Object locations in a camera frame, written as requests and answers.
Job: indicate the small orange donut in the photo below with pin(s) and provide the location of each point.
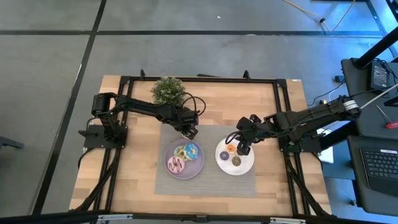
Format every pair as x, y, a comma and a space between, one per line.
230, 149

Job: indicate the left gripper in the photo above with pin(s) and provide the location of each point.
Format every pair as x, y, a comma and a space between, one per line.
185, 116

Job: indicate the black aluminium table frame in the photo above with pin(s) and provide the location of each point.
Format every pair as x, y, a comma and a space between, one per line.
281, 93

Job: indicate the green artificial potted plant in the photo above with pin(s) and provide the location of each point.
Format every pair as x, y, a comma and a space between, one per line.
168, 91

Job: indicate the white paper sheet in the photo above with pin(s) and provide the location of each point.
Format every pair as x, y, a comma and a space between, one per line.
326, 154

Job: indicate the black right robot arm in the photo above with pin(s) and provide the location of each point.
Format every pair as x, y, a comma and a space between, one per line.
311, 119

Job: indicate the small purple donut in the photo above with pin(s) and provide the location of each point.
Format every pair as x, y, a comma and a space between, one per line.
224, 155

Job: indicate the dark chair foot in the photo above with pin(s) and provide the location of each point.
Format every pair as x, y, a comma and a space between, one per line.
9, 143

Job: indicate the small chocolate sprinkle donut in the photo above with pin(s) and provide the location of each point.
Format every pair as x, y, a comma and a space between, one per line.
236, 160

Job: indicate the black power supply box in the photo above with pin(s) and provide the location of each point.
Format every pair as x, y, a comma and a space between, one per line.
379, 76

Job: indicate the black keyboard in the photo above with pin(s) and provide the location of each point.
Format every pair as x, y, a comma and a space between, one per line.
381, 165

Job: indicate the purple plate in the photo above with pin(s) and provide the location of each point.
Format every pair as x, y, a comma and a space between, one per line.
194, 169

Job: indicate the black bar with silver brackets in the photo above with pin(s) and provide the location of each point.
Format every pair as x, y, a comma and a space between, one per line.
199, 218

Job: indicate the pink chocolate-striped donut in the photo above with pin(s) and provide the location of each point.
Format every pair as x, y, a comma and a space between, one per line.
176, 164

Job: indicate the black slanted pole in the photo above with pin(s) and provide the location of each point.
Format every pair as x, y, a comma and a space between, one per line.
376, 48

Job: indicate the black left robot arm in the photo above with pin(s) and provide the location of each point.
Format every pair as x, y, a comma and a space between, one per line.
140, 107

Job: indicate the mint green donut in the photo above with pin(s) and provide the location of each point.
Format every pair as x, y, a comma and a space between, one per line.
179, 152

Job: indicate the grey woven table mat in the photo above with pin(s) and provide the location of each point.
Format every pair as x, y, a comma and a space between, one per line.
208, 183

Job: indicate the white plate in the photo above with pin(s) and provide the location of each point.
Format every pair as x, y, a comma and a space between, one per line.
242, 169

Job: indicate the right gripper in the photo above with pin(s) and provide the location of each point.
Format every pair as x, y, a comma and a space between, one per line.
250, 127

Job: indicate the blue frosted donut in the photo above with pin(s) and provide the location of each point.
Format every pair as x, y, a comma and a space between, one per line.
191, 151

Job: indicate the black side desk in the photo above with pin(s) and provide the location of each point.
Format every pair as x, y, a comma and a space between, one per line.
357, 77

